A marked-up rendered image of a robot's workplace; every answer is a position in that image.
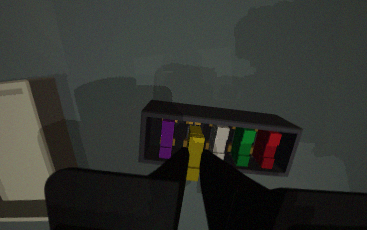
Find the beige shallow tray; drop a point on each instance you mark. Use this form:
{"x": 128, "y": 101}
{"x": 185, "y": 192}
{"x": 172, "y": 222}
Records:
{"x": 34, "y": 143}

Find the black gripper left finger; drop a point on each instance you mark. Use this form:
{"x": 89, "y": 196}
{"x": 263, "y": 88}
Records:
{"x": 118, "y": 201}

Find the white fuse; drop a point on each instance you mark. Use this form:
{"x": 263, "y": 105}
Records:
{"x": 218, "y": 139}

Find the dark grey fuse block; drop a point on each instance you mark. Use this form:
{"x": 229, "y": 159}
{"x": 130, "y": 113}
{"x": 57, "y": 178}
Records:
{"x": 258, "y": 143}

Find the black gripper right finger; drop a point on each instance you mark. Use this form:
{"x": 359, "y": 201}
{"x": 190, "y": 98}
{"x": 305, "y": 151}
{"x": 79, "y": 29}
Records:
{"x": 233, "y": 201}

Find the purple fuse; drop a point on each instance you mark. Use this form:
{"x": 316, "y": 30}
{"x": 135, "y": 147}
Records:
{"x": 167, "y": 132}

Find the yellow fuse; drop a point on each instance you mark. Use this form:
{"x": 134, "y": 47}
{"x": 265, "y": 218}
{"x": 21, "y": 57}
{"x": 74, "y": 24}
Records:
{"x": 195, "y": 145}

